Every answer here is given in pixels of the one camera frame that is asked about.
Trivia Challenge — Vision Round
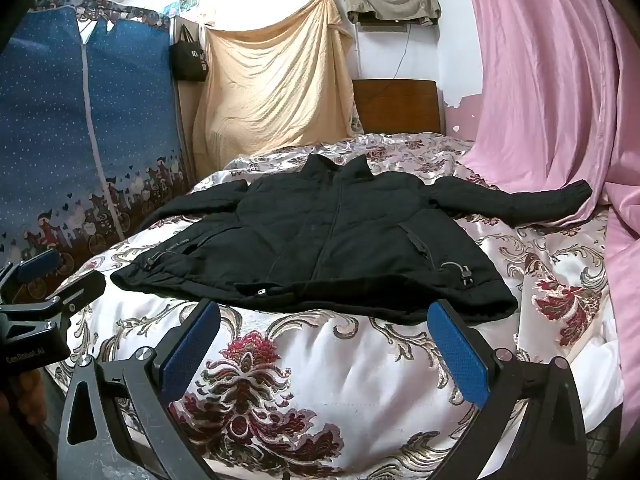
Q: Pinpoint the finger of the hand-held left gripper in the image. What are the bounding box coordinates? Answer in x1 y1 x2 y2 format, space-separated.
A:
0 249 62 307
25 271 107 333

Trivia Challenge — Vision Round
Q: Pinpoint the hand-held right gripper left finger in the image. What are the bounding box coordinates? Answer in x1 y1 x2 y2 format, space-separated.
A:
56 299 222 480

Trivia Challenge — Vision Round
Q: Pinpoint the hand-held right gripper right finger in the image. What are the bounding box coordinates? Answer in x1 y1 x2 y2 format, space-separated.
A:
426 299 587 480

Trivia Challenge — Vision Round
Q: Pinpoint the black padded jacket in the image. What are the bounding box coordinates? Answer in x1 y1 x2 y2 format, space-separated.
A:
110 152 593 326

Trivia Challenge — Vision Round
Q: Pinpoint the person's left hand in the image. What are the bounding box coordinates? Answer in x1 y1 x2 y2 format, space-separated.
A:
10 360 49 428

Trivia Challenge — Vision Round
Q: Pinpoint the floral satin bedspread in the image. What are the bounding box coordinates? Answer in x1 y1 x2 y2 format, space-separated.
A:
42 131 626 480

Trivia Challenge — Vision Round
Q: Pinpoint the blue printed fabric wardrobe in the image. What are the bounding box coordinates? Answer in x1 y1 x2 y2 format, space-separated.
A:
0 0 197 301

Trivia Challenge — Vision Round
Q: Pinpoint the white bed sheet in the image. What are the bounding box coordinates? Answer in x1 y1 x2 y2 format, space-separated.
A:
585 310 626 431

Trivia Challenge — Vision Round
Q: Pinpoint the black tote bag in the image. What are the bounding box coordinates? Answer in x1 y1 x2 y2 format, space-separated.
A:
170 25 208 82

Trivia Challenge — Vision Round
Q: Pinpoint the wooden headboard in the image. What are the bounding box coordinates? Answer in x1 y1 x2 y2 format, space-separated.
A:
352 79 447 136

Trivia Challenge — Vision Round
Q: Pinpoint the beige hanging sheet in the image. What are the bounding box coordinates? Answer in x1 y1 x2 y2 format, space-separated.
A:
192 0 357 176

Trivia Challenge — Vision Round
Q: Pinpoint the pink curtain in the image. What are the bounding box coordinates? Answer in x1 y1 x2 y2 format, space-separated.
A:
445 0 640 461

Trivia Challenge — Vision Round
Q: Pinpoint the olive draped cloth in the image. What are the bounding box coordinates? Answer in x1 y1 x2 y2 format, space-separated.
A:
342 0 443 28

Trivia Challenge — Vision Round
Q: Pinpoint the thin wall cable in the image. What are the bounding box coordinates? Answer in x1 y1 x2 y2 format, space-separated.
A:
380 25 415 92

